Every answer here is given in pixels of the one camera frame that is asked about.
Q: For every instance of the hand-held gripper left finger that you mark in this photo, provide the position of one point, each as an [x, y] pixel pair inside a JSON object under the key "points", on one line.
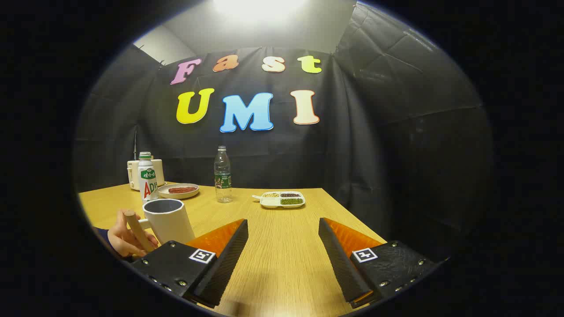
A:
{"points": [[222, 264]]}

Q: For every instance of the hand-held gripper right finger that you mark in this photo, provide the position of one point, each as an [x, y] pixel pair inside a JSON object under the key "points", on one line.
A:
{"points": [[341, 264]]}

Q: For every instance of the white juice bottle green label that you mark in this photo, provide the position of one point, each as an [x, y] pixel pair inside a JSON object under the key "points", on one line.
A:
{"points": [[147, 185]]}

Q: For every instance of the clear plastic water bottle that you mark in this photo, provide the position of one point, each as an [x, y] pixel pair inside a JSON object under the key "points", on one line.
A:
{"points": [[223, 176]]}

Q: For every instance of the wooden table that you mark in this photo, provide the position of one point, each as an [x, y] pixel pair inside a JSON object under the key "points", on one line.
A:
{"points": [[282, 246]]}

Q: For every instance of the round beige plate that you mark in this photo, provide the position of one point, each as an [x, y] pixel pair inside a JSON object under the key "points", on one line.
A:
{"points": [[178, 195]]}

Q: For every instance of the red meat slices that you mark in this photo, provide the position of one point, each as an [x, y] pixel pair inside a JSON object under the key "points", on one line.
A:
{"points": [[181, 190]]}

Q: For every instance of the white divided tray of beans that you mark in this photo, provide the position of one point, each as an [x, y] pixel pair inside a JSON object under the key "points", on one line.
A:
{"points": [[282, 200]]}

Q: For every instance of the cream toaster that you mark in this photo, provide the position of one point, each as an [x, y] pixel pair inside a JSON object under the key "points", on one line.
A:
{"points": [[133, 174]]}

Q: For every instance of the black backdrop cloth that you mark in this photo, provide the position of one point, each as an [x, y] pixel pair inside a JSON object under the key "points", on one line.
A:
{"points": [[396, 132]]}

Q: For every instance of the ceiling light panel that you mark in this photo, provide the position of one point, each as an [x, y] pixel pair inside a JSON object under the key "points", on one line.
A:
{"points": [[260, 6]]}

